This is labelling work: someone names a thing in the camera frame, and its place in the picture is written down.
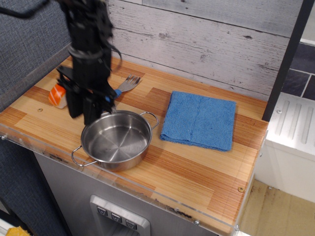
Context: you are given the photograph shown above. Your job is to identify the yellow object bottom left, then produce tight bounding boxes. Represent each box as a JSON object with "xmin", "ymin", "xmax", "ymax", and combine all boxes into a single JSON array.
[{"xmin": 6, "ymin": 227, "xmax": 30, "ymax": 236}]

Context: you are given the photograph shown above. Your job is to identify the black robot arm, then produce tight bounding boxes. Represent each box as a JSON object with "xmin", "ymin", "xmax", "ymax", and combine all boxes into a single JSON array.
[{"xmin": 57, "ymin": 0, "xmax": 116, "ymax": 125}]

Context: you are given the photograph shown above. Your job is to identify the blue handled metal fork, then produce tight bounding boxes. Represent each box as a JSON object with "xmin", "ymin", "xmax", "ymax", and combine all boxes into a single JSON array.
[{"xmin": 114, "ymin": 74, "xmax": 141, "ymax": 99}]

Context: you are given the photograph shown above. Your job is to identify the silver dispenser panel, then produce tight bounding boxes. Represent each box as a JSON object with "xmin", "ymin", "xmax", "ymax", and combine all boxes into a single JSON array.
[{"xmin": 90, "ymin": 195, "xmax": 151, "ymax": 236}]

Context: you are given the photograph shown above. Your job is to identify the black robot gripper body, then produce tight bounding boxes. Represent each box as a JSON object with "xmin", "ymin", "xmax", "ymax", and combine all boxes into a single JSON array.
[{"xmin": 57, "ymin": 49, "xmax": 116, "ymax": 112}]

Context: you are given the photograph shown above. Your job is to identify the blue folded cloth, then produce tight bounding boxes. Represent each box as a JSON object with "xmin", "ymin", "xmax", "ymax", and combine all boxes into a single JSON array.
[{"xmin": 160, "ymin": 91, "xmax": 236, "ymax": 152}]

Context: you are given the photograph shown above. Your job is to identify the silver steel pot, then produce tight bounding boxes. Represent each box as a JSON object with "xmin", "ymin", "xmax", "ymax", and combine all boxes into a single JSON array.
[{"xmin": 71, "ymin": 110, "xmax": 159, "ymax": 172}]

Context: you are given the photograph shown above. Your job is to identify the salmon sushi toy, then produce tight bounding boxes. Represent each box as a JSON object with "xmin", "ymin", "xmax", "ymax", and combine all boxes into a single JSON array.
[{"xmin": 48, "ymin": 84, "xmax": 67, "ymax": 109}]

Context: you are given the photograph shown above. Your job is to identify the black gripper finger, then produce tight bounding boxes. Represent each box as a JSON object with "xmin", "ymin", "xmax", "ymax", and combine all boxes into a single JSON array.
[
  {"xmin": 83, "ymin": 94, "xmax": 105, "ymax": 125},
  {"xmin": 66, "ymin": 85, "xmax": 83, "ymax": 118}
]

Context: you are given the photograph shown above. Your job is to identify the black cable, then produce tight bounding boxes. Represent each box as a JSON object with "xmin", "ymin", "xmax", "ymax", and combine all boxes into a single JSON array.
[{"xmin": 0, "ymin": 0, "xmax": 50, "ymax": 19}]

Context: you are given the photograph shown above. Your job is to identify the dark vertical post right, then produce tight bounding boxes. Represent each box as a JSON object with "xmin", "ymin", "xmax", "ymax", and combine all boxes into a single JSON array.
[{"xmin": 262, "ymin": 0, "xmax": 315, "ymax": 121}]

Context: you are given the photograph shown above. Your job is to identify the white side cabinet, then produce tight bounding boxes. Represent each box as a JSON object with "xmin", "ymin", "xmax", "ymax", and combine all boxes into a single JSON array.
[{"xmin": 254, "ymin": 93, "xmax": 315, "ymax": 202}]

